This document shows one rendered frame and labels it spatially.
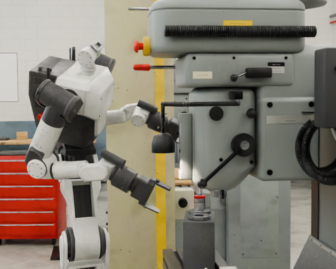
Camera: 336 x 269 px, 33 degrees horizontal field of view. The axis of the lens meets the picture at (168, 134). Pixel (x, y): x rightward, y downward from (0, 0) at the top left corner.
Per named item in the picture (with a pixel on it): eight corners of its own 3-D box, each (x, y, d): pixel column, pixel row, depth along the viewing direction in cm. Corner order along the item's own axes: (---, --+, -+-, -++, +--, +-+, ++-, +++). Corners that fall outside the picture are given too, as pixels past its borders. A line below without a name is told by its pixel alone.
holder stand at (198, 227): (183, 270, 218) (182, 218, 217) (185, 254, 240) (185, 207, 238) (214, 270, 217) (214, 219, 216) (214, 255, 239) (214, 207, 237)
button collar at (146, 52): (144, 55, 176) (143, 35, 176) (142, 56, 182) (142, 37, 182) (150, 55, 176) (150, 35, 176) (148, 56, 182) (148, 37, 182)
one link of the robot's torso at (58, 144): (53, 151, 268) (55, 118, 260) (81, 150, 272) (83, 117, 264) (63, 184, 245) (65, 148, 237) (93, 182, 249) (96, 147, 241)
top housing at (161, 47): (153, 52, 166) (153, -3, 165) (145, 58, 192) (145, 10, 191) (309, 52, 172) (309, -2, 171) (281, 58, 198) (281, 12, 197)
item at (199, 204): (198, 208, 235) (198, 196, 235) (207, 210, 232) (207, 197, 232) (191, 210, 231) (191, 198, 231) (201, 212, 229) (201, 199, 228)
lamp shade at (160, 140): (148, 151, 179) (148, 132, 178) (168, 150, 182) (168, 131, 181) (157, 153, 172) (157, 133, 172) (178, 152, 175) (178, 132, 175)
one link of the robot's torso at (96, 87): (19, 147, 233) (21, 65, 216) (52, 114, 263) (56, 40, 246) (88, 164, 229) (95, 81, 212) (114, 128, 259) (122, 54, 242)
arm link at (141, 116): (151, 135, 260) (127, 125, 260) (155, 123, 269) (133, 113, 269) (159, 116, 254) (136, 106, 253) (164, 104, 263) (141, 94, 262)
